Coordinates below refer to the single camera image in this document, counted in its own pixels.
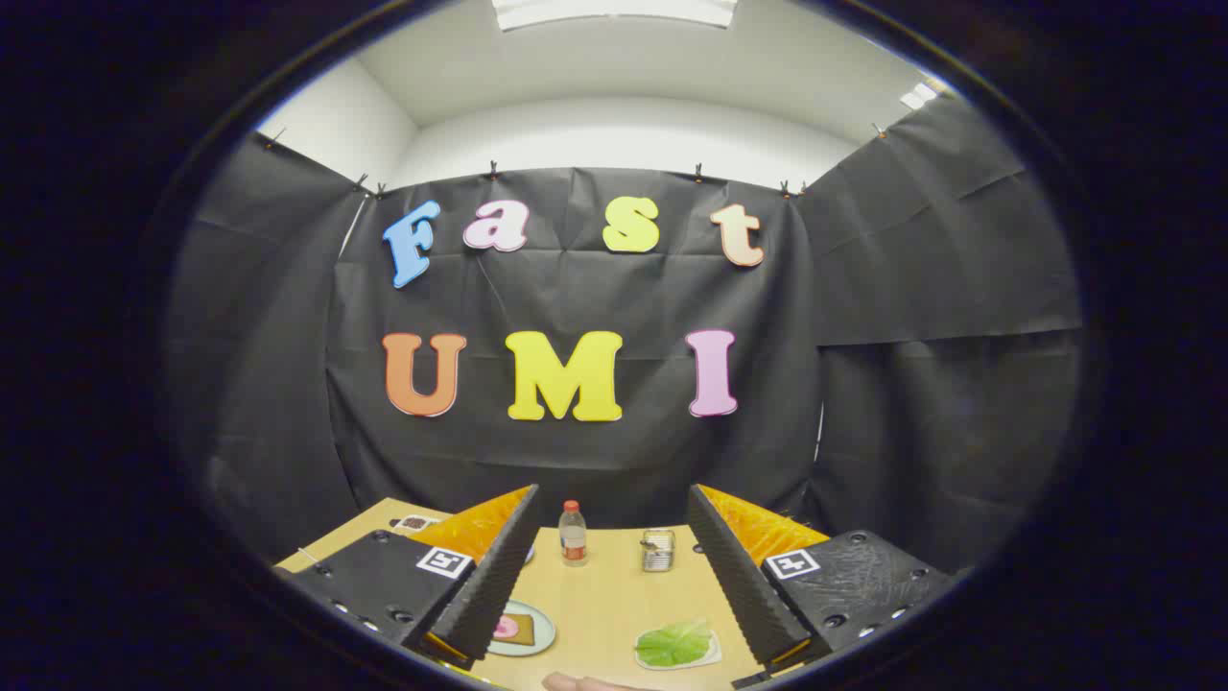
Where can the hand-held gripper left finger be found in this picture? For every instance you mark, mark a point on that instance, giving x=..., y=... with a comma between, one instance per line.
x=494, y=585

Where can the ceiling light panel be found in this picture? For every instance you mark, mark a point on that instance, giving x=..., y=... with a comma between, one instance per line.
x=614, y=10
x=918, y=96

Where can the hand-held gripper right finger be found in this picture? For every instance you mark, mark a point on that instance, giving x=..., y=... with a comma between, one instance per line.
x=743, y=595

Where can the pale green round plate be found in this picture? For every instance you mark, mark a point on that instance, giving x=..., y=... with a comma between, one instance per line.
x=546, y=629

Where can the green lettuce leaf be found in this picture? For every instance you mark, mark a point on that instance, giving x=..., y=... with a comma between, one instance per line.
x=672, y=645

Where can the white divided seasoning tray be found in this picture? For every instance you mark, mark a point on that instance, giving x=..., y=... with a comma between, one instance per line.
x=416, y=524

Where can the pink ham slice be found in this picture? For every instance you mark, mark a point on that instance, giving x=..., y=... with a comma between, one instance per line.
x=507, y=629

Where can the small white square plate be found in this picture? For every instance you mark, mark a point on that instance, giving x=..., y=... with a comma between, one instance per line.
x=716, y=657

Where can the toasted bread slice under ham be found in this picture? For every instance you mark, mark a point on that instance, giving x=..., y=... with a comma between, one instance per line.
x=526, y=631

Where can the clear plastic bottle red cap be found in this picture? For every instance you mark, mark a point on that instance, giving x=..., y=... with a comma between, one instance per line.
x=573, y=537

